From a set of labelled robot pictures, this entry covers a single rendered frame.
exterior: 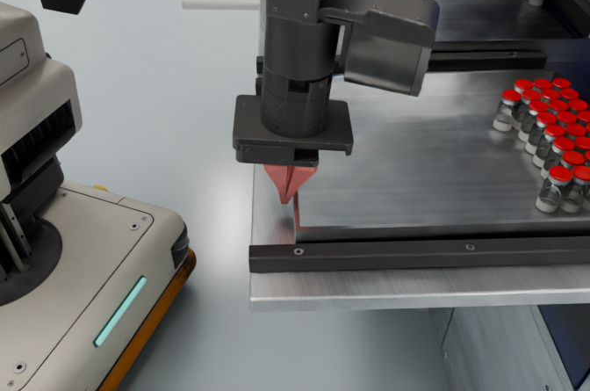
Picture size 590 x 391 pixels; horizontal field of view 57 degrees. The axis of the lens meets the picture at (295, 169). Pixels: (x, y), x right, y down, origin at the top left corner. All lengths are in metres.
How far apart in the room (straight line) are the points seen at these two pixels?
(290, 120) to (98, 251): 0.99
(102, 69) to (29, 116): 1.69
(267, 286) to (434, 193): 0.21
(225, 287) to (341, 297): 1.12
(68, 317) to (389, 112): 0.85
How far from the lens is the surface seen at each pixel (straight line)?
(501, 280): 0.53
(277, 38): 0.41
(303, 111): 0.44
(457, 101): 0.73
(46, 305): 1.32
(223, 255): 1.67
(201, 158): 2.01
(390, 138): 0.65
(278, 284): 0.49
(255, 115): 0.47
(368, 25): 0.39
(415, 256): 0.50
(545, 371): 0.90
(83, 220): 1.46
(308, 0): 0.37
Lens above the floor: 1.27
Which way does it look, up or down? 41 degrees down
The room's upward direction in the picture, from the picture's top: straight up
